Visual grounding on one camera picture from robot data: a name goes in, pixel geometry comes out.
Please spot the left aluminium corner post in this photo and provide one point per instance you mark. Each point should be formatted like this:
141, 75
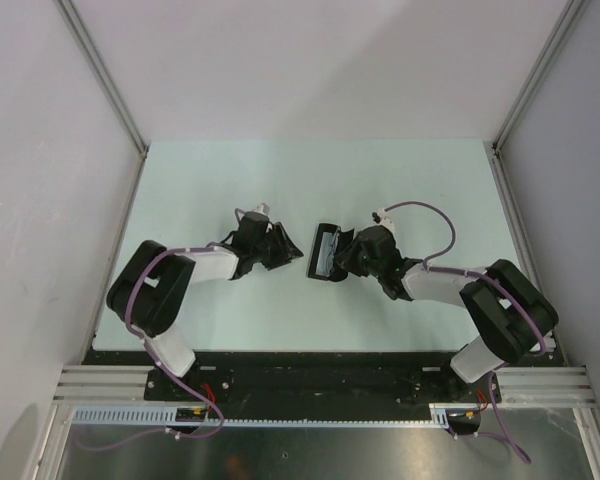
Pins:
95, 61

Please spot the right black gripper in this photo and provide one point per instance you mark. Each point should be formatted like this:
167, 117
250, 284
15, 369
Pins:
347, 257

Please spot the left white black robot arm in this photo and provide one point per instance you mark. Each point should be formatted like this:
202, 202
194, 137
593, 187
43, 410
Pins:
148, 293

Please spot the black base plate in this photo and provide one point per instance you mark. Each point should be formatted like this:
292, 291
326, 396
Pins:
309, 388

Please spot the blue cleaning cloth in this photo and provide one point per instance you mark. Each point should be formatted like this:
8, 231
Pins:
319, 268

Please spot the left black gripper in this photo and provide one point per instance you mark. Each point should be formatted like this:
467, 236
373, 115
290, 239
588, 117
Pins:
284, 244

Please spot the thin wire-frame glasses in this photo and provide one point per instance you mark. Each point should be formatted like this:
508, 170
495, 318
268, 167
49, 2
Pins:
330, 241

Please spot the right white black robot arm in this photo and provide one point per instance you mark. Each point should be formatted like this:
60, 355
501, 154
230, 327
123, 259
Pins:
511, 315

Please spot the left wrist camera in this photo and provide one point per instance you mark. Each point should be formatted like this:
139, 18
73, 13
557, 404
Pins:
262, 208

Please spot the aluminium front rail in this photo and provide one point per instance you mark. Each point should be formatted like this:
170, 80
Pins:
531, 387

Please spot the aluminium corner post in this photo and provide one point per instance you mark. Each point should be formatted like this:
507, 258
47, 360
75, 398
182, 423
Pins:
95, 61
548, 56

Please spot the black glasses case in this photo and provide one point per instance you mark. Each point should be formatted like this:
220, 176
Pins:
346, 237

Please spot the right aluminium corner post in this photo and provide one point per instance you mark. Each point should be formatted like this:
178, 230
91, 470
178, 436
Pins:
548, 56

